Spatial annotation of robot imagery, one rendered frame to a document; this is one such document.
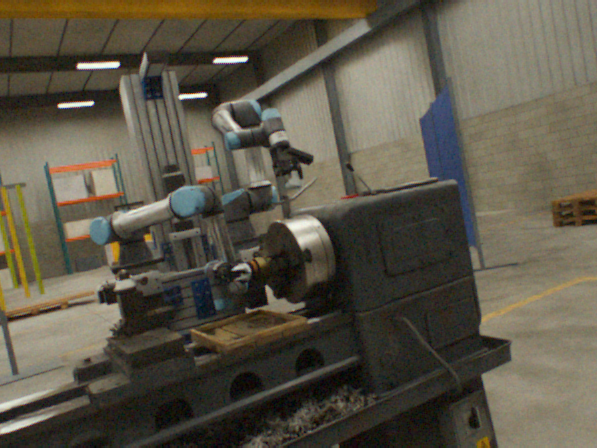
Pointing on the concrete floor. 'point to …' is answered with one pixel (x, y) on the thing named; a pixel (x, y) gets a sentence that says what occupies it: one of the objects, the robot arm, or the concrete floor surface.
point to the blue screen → (451, 159)
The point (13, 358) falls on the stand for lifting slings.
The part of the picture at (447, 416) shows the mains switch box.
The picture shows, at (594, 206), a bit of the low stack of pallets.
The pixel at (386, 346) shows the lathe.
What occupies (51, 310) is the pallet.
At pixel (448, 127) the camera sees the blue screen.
